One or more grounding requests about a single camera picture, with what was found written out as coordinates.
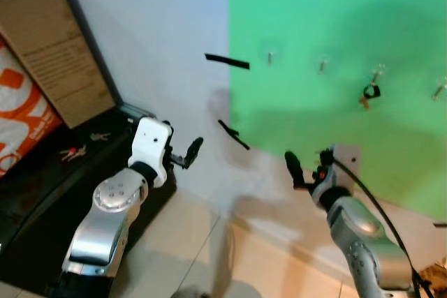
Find green wall sheet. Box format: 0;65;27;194
228;0;447;223

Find black table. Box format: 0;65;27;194
0;102;179;296

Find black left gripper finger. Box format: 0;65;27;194
184;137;205;170

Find brown cardboard box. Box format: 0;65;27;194
0;0;117;129

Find brown wooden clutter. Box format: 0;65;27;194
413;260;447;298

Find black tape strip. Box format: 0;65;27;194
205;53;251;70
218;119;251;151

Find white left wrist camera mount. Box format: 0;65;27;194
131;117;173;188

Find clear wall hook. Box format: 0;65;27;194
369;63;388;85
314;52;333;75
430;78;447;101
263;38;281;66

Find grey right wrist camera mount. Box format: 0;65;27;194
332;145;361;174

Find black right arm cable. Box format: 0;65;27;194
332;160;432;298

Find keys with black fob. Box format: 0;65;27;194
359;83;382;111

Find orange and white bag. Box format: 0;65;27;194
0;38;64;177

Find keys with red fob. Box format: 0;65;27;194
59;144;88;163

